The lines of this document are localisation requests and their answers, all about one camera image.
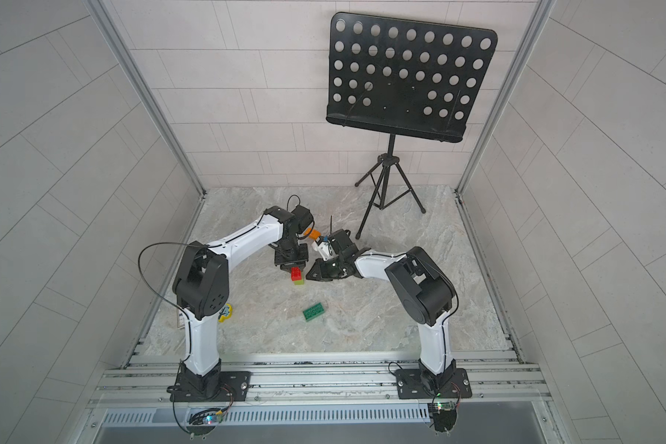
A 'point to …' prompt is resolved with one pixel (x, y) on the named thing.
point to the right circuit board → (444, 414)
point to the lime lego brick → (299, 282)
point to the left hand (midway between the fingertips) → (307, 267)
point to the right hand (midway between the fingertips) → (310, 276)
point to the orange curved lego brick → (314, 234)
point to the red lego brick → (295, 273)
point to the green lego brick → (313, 312)
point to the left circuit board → (203, 424)
